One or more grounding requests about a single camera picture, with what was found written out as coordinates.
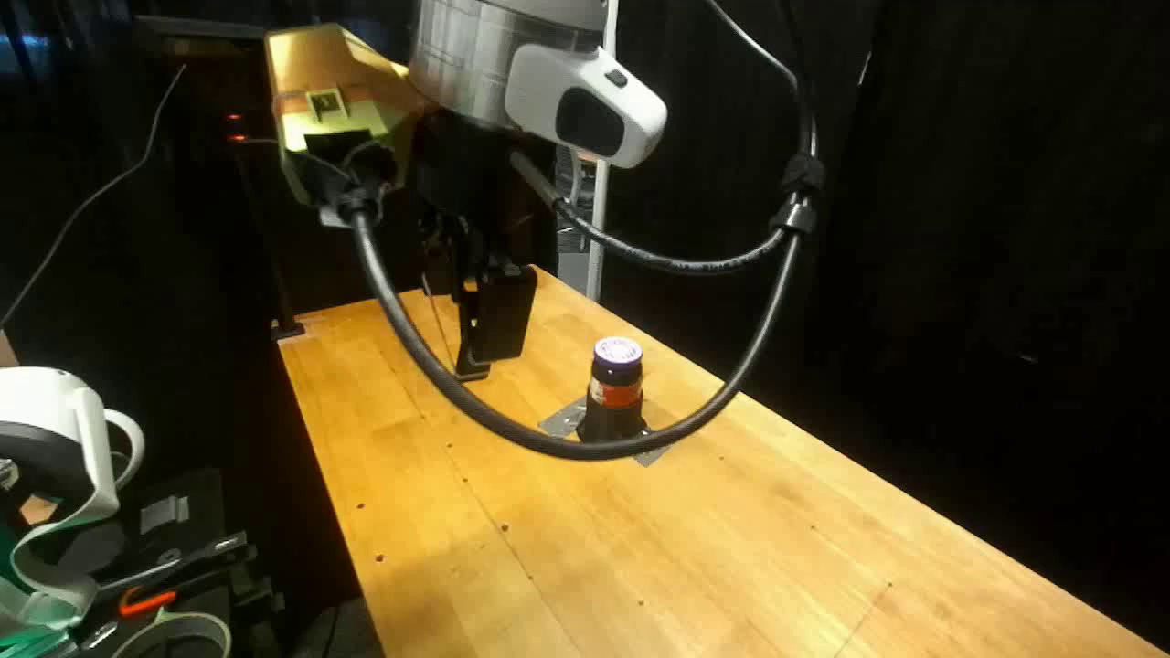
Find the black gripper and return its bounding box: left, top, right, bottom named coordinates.
left=406, top=109, right=555, bottom=381

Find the black clamp with orange trigger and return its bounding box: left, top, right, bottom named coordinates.
left=68, top=534, right=267, bottom=635

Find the roll of tape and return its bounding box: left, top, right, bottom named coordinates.
left=108, top=605, right=237, bottom=658

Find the white plastic housing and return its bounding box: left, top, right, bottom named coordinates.
left=0, top=363, right=148, bottom=528

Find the thick black cable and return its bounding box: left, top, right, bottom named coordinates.
left=329, top=0, right=831, bottom=462

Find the grey metal base plate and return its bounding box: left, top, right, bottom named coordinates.
left=538, top=398, right=675, bottom=470

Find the white perforated post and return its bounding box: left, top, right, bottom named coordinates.
left=551, top=0, right=621, bottom=302

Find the thin black cable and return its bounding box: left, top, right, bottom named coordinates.
left=507, top=147, right=811, bottom=274

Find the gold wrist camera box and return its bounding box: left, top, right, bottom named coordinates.
left=263, top=23, right=430, bottom=229

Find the thin grey wire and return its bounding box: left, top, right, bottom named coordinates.
left=0, top=58, right=192, bottom=328

